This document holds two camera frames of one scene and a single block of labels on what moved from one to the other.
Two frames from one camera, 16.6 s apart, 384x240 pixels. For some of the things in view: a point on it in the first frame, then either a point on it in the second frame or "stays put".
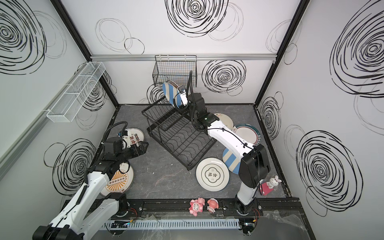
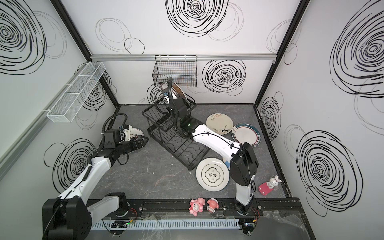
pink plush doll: x=196 y=205 stays put
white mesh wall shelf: x=74 y=93 stays put
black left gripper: x=139 y=148 to x=134 y=142
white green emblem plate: x=212 y=174 stays put
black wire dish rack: x=178 y=132 stays put
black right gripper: x=188 y=98 to x=176 y=103
